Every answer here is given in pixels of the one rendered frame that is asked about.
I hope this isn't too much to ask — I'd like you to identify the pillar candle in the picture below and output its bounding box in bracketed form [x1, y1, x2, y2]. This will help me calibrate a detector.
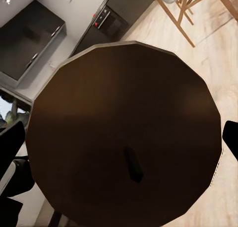
[25, 40, 222, 227]

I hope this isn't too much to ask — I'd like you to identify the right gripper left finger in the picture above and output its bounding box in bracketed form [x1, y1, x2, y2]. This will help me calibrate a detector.
[0, 120, 25, 180]

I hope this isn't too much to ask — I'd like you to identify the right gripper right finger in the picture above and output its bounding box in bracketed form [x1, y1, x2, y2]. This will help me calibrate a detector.
[222, 120, 238, 160]

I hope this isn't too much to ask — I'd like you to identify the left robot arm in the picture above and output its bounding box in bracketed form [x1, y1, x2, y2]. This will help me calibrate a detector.
[0, 155, 35, 227]

